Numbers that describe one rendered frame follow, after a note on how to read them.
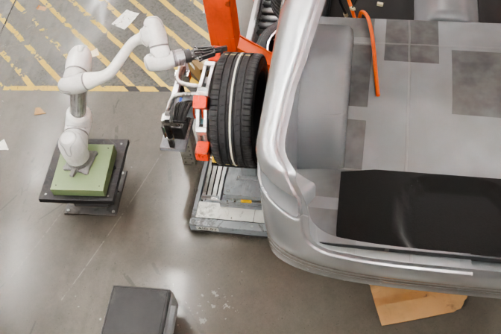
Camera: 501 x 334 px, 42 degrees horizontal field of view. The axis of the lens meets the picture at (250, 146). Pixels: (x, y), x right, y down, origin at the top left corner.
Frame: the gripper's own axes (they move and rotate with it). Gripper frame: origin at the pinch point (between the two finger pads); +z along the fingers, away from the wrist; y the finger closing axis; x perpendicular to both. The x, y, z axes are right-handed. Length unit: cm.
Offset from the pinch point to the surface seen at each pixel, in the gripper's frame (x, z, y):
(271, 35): -57, 54, -91
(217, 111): -22.5, -9.5, 23.5
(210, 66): -14.6, -5.6, -6.9
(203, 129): -34.9, -17.7, 21.0
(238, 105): -19.6, 2.0, 26.1
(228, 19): -6.9, 13.5, -39.7
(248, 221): -124, 4, 16
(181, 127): -69, -26, -26
